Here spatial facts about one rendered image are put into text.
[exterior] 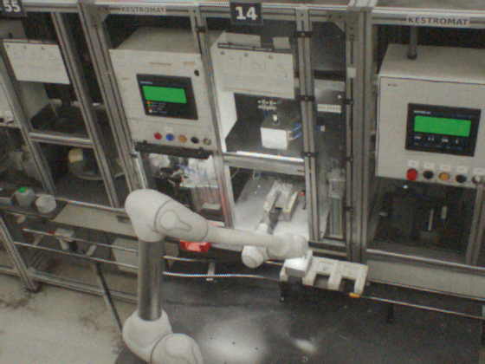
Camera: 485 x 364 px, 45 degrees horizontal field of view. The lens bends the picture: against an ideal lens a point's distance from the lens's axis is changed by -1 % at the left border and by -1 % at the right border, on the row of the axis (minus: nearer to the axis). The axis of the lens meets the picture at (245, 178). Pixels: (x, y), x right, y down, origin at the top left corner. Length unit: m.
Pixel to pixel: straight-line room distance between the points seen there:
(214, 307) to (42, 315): 1.53
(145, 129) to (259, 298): 0.95
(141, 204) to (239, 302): 0.86
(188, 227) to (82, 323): 1.91
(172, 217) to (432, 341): 1.27
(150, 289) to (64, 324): 1.62
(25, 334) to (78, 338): 0.36
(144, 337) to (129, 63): 1.12
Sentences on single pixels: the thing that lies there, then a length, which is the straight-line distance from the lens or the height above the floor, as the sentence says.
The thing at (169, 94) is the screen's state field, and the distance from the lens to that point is 2.48.
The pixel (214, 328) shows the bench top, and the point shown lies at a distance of 2.76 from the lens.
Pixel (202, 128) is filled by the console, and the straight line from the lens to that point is 2.53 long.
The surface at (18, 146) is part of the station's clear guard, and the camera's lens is 3.28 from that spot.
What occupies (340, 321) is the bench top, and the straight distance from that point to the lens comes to 2.74.
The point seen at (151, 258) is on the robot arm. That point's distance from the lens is 2.30.
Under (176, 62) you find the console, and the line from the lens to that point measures 2.41.
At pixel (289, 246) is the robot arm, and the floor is 1.10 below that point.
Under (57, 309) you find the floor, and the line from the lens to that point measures 4.05.
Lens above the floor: 2.83
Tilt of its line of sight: 38 degrees down
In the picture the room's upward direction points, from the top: 8 degrees counter-clockwise
